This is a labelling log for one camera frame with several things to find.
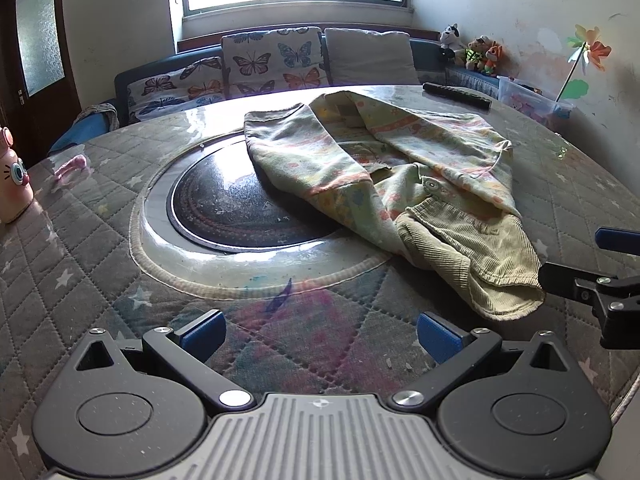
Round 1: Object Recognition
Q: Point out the green patterned child jacket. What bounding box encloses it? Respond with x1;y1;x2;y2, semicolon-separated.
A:
244;91;544;321

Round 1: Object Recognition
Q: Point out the pink cartoon water bottle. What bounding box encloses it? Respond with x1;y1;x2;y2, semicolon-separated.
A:
0;127;34;224

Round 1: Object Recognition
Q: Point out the clear plastic storage box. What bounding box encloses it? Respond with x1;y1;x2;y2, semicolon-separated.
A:
498;76;575;130

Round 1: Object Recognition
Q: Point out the blue grey cloth on sofa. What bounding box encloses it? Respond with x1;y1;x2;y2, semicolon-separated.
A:
48;100;120;155

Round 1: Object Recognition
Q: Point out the blue sofa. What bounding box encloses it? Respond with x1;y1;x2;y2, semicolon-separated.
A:
46;34;501;157

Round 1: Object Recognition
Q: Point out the upright butterfly cushion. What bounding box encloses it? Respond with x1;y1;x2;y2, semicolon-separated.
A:
221;27;330;98

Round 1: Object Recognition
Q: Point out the dark wooden door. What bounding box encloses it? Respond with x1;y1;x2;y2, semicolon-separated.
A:
1;0;80;166

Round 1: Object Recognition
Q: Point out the small pink toy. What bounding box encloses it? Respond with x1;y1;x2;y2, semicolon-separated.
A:
54;154;88;181

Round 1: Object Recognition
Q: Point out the colourful paper pinwheel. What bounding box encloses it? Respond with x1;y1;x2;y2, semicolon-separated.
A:
555;25;612;102

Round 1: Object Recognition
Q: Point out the plain beige cushion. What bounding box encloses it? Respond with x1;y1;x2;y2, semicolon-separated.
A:
324;28;419;86

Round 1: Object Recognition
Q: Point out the brown plush toy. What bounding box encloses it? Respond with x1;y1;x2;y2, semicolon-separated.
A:
465;36;495;72

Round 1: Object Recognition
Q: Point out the black remote control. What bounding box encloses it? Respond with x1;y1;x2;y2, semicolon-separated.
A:
422;82;491;112

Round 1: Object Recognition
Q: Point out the black white plush cow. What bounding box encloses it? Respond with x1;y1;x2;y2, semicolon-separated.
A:
439;23;466;66

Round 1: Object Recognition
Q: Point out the orange plush toy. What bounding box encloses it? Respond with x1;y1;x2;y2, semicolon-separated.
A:
483;42;503;77

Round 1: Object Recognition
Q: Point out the grey quilted table cover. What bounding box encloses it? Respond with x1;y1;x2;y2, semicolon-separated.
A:
1;86;639;479

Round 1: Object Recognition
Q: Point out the lying butterfly cushion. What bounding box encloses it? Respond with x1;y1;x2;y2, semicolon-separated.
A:
127;56;226;122

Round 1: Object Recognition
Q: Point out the round black induction hob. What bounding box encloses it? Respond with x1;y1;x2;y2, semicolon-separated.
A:
166;142;340;252

